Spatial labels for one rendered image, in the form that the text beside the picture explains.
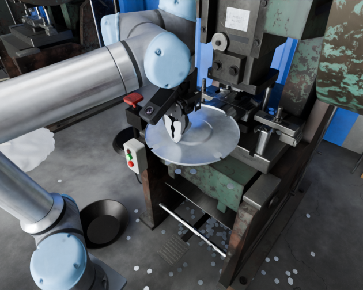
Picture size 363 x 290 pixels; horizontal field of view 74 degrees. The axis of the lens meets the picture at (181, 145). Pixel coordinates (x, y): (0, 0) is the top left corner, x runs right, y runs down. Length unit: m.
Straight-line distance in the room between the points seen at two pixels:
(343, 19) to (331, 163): 1.73
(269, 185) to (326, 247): 0.81
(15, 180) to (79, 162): 1.28
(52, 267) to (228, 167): 0.56
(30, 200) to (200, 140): 0.45
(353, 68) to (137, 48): 0.30
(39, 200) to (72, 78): 0.39
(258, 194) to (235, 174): 0.10
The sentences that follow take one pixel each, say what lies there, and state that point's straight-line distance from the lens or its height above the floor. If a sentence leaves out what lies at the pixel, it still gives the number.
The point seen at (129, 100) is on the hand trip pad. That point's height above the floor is 0.76.
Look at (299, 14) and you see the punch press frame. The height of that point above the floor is 1.11.
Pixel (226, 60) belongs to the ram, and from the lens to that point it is 0.77.
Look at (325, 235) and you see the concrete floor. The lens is 1.61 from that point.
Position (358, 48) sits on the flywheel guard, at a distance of 0.39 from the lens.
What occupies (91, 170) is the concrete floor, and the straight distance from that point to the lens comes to 1.81.
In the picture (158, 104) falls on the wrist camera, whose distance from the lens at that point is 0.57.
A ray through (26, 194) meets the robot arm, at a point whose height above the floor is 0.79.
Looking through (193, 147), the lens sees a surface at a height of 0.78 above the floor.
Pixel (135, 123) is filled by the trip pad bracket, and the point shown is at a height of 0.66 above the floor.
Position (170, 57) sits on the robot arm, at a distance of 0.36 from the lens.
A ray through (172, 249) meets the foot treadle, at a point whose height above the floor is 0.16.
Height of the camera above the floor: 1.24
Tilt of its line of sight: 41 degrees down
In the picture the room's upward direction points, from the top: straight up
